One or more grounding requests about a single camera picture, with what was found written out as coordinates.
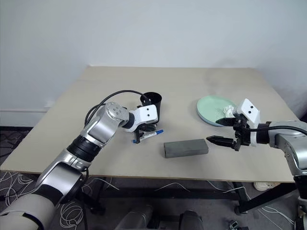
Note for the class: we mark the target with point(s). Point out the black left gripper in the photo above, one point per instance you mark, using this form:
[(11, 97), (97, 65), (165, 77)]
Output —
[(146, 125)]

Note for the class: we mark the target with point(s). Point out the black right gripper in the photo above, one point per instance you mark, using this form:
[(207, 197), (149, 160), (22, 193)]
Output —
[(242, 134)]

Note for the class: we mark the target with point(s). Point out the white marker with blue cap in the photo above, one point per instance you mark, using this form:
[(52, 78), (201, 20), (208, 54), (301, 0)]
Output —
[(154, 134)]

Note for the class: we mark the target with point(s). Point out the white tissue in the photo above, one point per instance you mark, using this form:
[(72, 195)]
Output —
[(228, 110)]

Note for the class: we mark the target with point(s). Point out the light green plate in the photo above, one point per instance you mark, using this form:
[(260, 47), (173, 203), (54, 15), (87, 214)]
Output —
[(211, 107)]

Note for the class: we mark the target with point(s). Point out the grey glasses case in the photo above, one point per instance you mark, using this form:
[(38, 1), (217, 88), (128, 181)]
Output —
[(184, 148)]

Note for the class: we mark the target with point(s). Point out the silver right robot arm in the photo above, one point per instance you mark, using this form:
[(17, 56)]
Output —
[(287, 143)]

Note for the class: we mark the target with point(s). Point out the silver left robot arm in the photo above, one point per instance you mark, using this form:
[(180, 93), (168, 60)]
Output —
[(100, 129)]

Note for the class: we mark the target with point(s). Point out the light blue plate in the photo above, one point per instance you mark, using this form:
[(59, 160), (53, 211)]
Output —
[(204, 120)]

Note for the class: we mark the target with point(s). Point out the black plastic cup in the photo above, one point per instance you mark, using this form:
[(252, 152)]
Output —
[(154, 98)]

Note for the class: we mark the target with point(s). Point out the dark rounded shape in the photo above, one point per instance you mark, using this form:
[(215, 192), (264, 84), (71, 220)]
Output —
[(190, 221), (138, 219)]

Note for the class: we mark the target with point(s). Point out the small black floor device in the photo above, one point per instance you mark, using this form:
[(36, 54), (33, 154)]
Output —
[(236, 226)]

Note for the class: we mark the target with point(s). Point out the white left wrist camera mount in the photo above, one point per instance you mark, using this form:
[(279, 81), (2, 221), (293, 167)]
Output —
[(146, 115)]

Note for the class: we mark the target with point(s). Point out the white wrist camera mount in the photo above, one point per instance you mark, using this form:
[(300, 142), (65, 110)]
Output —
[(146, 115), (248, 109)]

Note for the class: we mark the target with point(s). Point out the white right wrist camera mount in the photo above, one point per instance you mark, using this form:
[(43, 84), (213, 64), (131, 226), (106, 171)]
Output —
[(248, 109)]

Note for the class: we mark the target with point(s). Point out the black metal table frame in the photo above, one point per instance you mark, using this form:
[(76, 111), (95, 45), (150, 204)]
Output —
[(263, 199)]

